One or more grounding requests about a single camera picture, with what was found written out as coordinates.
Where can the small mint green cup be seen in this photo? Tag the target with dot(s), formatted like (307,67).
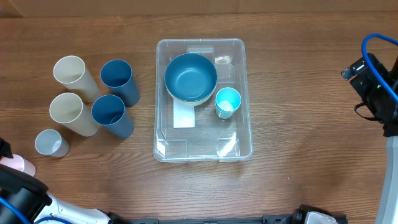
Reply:
(223,114)

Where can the small grey cup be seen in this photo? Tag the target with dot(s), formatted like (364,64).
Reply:
(51,143)

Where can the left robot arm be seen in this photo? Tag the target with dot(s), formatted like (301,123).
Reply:
(25,199)

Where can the tall cream cup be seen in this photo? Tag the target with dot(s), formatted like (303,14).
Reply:
(73,74)
(69,110)

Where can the small pink cup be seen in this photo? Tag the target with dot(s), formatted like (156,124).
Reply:
(19,163)

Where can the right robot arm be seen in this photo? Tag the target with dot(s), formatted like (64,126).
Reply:
(384,110)

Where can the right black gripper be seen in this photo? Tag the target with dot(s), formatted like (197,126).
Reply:
(357,81)

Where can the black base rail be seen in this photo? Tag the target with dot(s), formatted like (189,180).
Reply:
(303,214)

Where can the white label in bin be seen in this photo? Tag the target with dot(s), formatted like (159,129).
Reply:
(183,115)

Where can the small light blue cup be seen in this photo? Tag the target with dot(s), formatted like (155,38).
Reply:
(228,100)

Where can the tall blue cup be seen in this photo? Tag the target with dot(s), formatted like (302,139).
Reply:
(111,113)
(118,76)

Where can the clear plastic storage bin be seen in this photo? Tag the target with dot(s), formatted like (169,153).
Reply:
(212,138)

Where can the dark blue bowl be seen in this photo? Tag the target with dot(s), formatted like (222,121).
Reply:
(191,78)

